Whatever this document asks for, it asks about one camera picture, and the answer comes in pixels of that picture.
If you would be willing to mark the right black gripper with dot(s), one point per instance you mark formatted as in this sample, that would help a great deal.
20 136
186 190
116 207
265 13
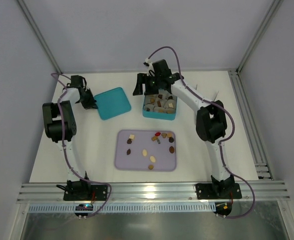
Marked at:
145 83

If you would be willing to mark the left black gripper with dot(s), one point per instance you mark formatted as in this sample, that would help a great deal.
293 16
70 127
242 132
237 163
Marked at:
87 98

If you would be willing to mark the teal box lid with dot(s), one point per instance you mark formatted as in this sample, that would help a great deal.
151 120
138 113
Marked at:
112 103

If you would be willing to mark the metal tongs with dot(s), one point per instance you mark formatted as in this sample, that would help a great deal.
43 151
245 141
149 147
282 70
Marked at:
214 96

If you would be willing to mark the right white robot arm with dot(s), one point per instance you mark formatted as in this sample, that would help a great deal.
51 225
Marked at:
210 123

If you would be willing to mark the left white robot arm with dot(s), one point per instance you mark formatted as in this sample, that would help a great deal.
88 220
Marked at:
60 126

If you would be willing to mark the teal chocolate box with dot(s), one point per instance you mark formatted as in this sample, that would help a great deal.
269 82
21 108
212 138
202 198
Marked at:
160 101

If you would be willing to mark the tan heart chocolate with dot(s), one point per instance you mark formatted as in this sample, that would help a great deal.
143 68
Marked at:
164 135

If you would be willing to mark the cream oval chocolate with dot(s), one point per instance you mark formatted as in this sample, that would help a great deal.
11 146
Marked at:
153 159

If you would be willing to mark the tan leaf chocolate bottom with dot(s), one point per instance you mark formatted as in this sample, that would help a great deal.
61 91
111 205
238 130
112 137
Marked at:
151 166

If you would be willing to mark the purple tray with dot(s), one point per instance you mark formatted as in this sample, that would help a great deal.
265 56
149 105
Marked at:
165 161

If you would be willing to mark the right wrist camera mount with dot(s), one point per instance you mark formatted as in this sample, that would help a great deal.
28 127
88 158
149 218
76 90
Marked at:
148 64

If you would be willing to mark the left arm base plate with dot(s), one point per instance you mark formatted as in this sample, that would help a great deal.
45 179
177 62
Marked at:
99 192

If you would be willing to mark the aluminium frame rail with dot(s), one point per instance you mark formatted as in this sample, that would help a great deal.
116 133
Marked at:
274 190

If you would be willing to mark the slotted cable duct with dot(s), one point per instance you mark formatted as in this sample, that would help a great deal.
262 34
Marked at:
122 207

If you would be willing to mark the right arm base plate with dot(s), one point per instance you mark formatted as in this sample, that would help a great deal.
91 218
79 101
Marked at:
206 191

